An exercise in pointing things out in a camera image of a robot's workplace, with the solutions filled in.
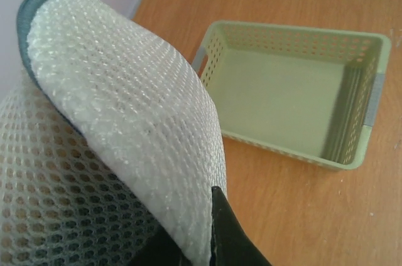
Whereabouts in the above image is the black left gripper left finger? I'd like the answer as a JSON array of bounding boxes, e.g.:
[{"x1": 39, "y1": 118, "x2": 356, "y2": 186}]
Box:
[{"x1": 129, "y1": 227, "x2": 192, "y2": 266}]

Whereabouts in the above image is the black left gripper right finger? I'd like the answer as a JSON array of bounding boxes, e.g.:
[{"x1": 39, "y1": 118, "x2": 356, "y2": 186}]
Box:
[{"x1": 210, "y1": 186, "x2": 271, "y2": 266}]

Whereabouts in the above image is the white mesh laundry bag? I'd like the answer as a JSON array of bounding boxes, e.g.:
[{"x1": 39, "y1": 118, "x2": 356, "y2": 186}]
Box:
[{"x1": 1, "y1": 0, "x2": 226, "y2": 265}]

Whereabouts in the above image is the green plastic basket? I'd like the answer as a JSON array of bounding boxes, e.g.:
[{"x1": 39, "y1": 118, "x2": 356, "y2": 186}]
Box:
[{"x1": 192, "y1": 21, "x2": 392, "y2": 171}]

